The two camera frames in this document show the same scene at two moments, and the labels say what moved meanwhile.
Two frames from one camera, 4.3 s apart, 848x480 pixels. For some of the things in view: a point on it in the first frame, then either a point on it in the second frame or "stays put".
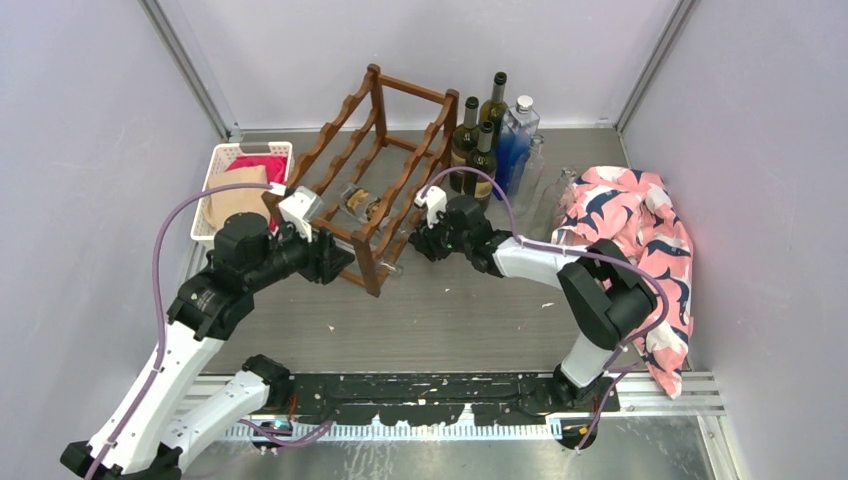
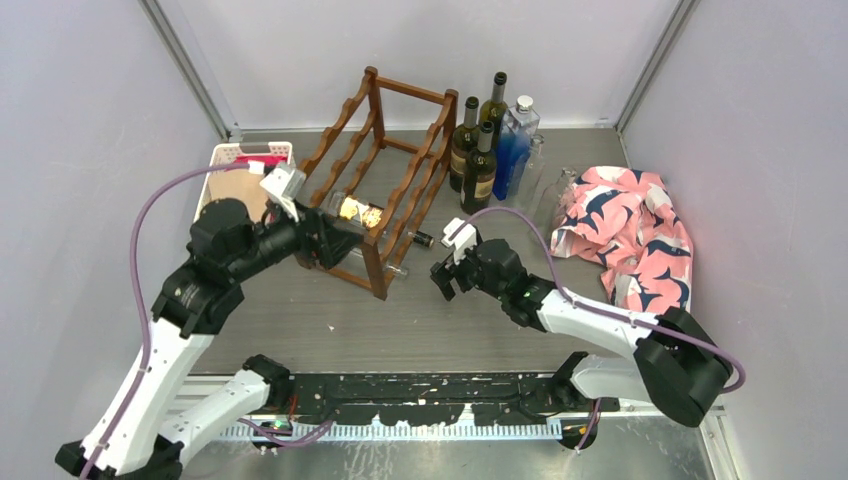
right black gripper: (428, 243) -> (443, 274)
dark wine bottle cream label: (482, 158) stays put
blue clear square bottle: (517, 128) stays put
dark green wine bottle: (464, 140) stays put
